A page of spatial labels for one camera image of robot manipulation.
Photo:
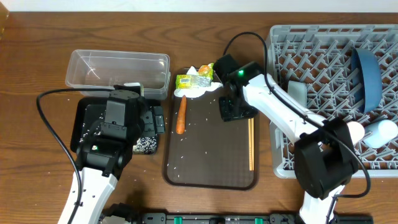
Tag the brown serving tray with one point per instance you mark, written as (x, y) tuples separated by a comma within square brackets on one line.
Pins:
[(210, 153)]

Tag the light blue rice bowl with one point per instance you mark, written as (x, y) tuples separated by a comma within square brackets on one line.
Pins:
[(298, 91)]

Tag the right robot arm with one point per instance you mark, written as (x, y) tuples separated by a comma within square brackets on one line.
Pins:
[(323, 149)]

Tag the white napkin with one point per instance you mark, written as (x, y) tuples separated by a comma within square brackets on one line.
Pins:
[(196, 92)]

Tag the green snack wrapper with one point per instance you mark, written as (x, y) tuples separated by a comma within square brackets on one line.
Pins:
[(192, 81)]

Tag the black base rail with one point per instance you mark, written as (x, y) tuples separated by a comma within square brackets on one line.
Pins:
[(162, 218)]

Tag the black waste tray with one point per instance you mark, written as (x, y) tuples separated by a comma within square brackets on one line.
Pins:
[(95, 103)]

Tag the dark blue plate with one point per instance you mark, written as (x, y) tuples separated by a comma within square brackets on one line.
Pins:
[(369, 76)]

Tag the orange snack wrapper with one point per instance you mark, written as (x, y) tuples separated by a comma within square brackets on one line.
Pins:
[(206, 71)]

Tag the grey dishwasher rack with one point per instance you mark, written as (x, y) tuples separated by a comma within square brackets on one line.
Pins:
[(320, 57)]

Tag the cooked white rice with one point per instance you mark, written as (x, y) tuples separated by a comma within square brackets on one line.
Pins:
[(88, 125)]

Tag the orange carrot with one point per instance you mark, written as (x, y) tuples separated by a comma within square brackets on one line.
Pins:
[(180, 125)]

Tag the clear plastic bin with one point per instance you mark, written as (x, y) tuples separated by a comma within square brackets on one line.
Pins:
[(105, 69)]

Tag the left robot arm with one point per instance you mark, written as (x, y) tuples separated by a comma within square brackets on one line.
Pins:
[(105, 132)]

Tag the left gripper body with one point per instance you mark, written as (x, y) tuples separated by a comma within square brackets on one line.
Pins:
[(151, 125)]

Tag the small blue cup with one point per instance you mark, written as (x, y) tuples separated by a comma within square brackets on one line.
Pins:
[(382, 132)]

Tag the small pink cup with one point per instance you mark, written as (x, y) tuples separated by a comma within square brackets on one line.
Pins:
[(356, 131)]

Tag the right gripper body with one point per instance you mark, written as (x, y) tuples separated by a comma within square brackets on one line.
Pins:
[(236, 109)]

